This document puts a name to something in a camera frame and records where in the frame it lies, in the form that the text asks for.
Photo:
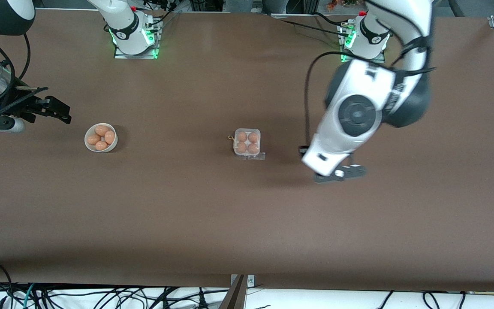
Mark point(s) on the brown table mat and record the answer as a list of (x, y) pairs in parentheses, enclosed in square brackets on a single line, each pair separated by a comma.
[(247, 214)]

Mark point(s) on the brown egg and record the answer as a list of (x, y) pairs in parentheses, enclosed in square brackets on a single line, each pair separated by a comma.
[(253, 148), (101, 130), (93, 139), (100, 146), (253, 137), (109, 137), (241, 136), (241, 147)]

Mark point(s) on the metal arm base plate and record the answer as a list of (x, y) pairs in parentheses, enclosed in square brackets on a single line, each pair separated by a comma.
[(122, 56), (380, 60)]

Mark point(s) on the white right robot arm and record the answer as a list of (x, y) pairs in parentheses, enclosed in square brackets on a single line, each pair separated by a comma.
[(122, 21)]

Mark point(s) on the clear plastic egg box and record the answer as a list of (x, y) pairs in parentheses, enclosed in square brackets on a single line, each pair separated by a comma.
[(247, 142)]

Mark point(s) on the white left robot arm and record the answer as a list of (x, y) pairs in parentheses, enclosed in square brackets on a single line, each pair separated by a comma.
[(358, 113)]

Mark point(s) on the small metal bracket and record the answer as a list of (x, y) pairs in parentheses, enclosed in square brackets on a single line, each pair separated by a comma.
[(251, 281)]

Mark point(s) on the white round bowl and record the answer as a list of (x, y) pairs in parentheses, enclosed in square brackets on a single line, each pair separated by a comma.
[(112, 148)]

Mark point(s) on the clear tape strip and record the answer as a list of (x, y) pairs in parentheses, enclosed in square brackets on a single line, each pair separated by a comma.
[(262, 157)]

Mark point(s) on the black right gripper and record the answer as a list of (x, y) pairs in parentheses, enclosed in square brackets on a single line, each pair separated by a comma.
[(19, 106)]

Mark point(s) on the dark aluminium profile bar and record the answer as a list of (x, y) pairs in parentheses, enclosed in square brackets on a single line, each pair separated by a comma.
[(234, 298)]

